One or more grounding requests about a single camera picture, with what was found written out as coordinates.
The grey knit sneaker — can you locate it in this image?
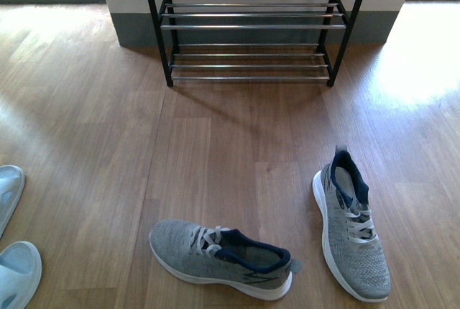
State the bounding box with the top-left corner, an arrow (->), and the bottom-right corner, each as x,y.
312,145 -> 391,303
149,219 -> 303,300

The black metal shoe rack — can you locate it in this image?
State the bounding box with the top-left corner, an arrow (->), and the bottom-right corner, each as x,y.
147,0 -> 363,86

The light blue slipper upper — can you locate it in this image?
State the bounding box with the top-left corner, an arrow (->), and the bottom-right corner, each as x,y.
0,165 -> 25,235

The light blue slipper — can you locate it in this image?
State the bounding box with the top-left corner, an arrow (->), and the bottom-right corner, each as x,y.
0,165 -> 25,235
1,241 -> 42,308

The light blue slipper lower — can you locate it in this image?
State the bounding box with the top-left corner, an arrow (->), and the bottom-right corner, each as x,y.
1,241 -> 42,308

